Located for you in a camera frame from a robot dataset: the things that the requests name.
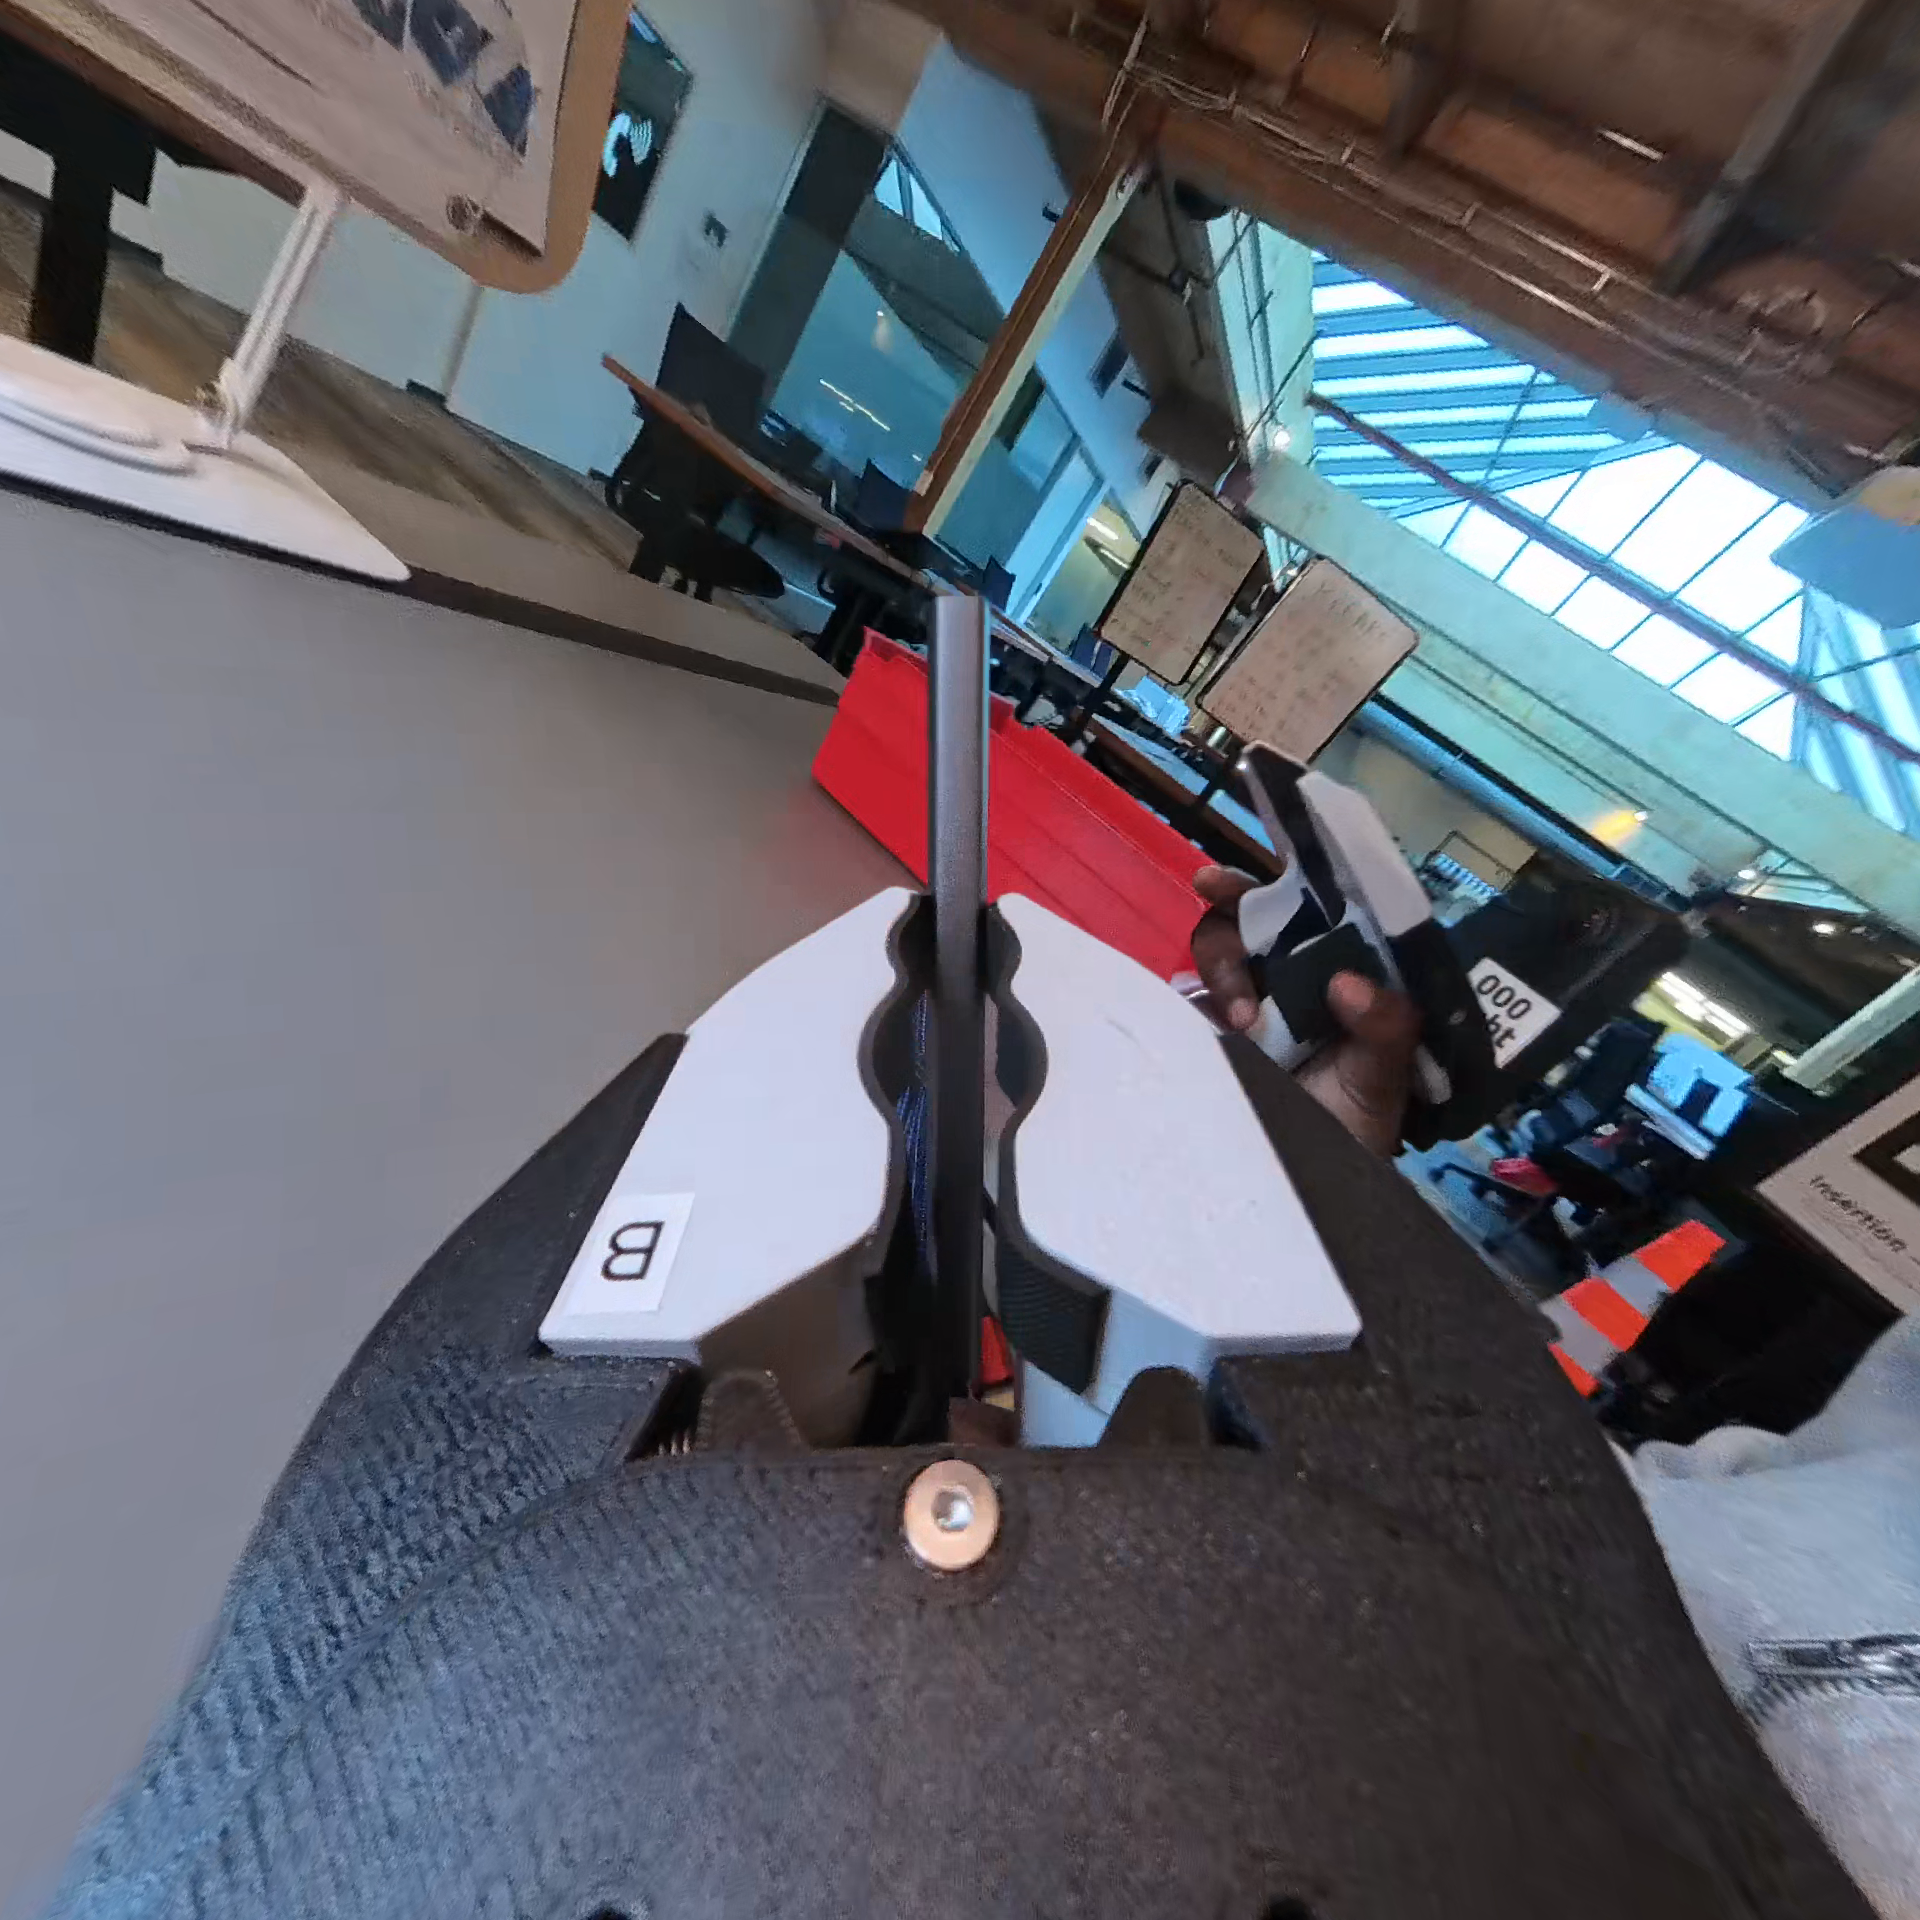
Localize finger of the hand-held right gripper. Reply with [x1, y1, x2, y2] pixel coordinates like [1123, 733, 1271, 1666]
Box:
[1237, 742, 1443, 962]

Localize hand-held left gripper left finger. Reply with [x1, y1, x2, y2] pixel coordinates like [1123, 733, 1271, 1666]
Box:
[537, 888, 923, 1445]

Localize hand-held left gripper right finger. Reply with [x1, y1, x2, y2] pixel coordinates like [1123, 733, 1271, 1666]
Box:
[987, 893, 1365, 1449]

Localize red plastic bin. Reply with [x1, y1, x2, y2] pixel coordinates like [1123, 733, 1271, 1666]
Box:
[809, 627, 1210, 977]

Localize slim grey usb hub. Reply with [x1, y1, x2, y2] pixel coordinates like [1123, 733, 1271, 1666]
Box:
[928, 593, 992, 1419]

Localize person's right hand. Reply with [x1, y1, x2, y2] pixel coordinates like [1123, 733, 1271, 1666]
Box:
[1192, 866, 1422, 1157]

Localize whiteboard on stand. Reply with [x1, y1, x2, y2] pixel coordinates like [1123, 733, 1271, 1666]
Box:
[1199, 558, 1419, 763]
[1095, 480, 1269, 688]

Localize orange traffic cone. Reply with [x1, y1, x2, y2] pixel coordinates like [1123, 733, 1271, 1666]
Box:
[1543, 1218, 1728, 1396]

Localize framed code sign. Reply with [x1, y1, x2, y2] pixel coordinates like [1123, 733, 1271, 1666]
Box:
[1755, 1073, 1920, 1321]

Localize background desk with chairs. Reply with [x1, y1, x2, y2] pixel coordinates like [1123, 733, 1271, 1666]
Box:
[600, 307, 934, 601]

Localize wooden table black legs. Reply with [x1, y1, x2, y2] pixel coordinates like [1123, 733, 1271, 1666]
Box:
[0, 24, 309, 366]

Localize instruction sign board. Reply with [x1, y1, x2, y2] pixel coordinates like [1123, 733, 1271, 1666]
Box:
[0, 0, 633, 585]

